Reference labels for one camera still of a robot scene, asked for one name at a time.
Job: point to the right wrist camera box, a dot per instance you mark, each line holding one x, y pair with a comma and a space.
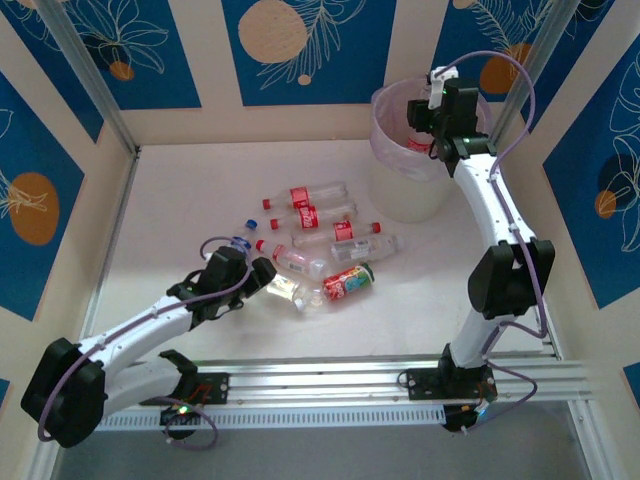
442, 74

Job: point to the clear bottle pink label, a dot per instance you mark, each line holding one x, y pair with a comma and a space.
295, 260

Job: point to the clear cola bottle red cap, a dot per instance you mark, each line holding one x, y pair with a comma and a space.
300, 196
307, 216
342, 231

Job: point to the black controller board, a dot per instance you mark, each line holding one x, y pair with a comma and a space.
180, 415
460, 417

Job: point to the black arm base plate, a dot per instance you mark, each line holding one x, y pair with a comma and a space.
420, 385
215, 387

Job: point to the clear bottle white label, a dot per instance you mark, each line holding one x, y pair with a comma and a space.
357, 248

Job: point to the aluminium frame leg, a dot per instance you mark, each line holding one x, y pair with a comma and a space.
590, 450
42, 465

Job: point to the white trash bin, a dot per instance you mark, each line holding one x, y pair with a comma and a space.
390, 155

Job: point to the aluminium frame post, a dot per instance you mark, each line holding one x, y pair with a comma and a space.
83, 65
551, 35

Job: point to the aluminium table side rail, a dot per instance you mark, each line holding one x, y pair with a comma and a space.
112, 240
547, 340

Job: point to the clear bottle blue cap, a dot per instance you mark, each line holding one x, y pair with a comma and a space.
241, 243

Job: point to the white plastic bin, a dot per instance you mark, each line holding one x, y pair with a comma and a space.
410, 200

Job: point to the aluminium mounting rail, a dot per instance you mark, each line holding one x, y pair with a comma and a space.
320, 385

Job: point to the clear bottle green cap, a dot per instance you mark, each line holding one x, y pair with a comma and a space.
287, 289

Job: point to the red label bottle green cap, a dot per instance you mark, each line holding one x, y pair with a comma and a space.
342, 285

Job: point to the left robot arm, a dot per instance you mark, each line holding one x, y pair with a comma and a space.
65, 395

